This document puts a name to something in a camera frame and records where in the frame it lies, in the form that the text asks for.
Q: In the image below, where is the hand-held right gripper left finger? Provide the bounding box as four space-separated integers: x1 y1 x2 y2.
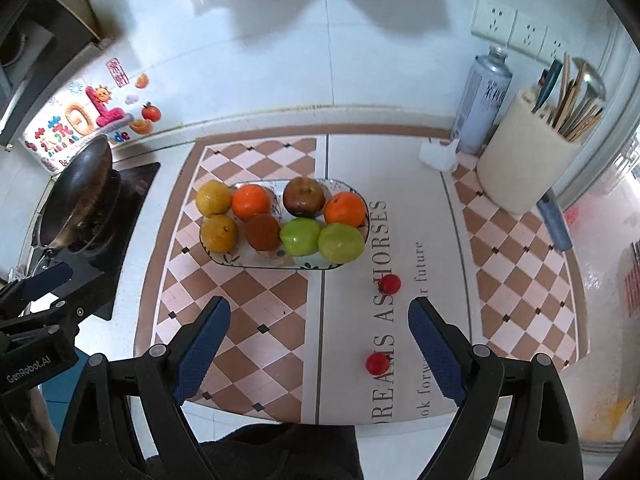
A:
54 296 232 480

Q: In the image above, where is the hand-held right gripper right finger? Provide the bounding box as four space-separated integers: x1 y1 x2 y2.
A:
408 297 584 480

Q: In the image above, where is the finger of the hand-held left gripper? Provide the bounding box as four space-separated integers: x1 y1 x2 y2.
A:
0 249 114 334
0 261 74 312

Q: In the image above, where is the floral oval ceramic plate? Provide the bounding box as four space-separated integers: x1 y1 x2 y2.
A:
199 178 371 271

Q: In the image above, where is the yellow citrus fruit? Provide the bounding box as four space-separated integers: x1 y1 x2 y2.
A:
195 180 233 218
200 214 239 253

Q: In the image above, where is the reddish brown fruit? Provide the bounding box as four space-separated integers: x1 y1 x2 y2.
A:
244 214 282 252

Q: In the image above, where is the green apple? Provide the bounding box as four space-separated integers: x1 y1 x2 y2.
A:
279 217 322 256
317 222 366 264

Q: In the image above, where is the orange tangerine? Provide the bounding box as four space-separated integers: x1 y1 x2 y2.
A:
323 191 367 228
231 184 272 222

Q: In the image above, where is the dark red apple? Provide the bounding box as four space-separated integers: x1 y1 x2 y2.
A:
282 176 327 219

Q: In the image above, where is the person's left forearm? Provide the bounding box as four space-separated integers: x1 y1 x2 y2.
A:
27 390 56 442

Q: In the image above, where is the black frying pan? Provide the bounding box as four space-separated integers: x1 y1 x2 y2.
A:
38 135 121 251

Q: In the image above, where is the checkered printed table cloth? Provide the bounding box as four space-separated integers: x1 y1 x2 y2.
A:
133 119 589 426

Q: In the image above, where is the black gas stove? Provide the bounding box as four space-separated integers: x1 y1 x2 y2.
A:
30 162 162 322

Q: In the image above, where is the person's dark clothing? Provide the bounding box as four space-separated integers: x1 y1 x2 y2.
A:
199 422 364 480

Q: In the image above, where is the small white plastic object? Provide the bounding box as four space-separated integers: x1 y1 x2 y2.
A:
418 137 460 172

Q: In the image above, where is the cream utensil holder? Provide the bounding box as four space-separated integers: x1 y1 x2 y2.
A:
475 87 584 216

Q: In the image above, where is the black range hood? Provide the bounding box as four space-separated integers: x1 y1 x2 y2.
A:
0 0 104 150

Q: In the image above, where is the patterned glass sliding door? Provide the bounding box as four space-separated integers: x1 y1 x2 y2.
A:
550 10 640 441

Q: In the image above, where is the grey spray can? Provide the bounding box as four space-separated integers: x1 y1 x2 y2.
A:
452 45 514 156

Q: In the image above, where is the bundle of wooden chopsticks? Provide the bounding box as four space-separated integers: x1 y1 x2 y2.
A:
547 52 606 143

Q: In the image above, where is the metal ladle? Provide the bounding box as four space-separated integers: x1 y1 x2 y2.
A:
569 57 607 112

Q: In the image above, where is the colourful character wall sticker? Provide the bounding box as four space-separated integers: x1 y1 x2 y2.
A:
19 77 134 172

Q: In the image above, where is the red seal wall sticker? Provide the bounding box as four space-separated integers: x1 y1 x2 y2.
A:
106 58 131 87

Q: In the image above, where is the dark handled utensil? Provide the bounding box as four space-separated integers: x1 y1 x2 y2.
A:
530 58 564 114

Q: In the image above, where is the white wall outlet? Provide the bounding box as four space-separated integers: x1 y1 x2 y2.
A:
539 27 571 64
509 9 551 59
472 0 519 46

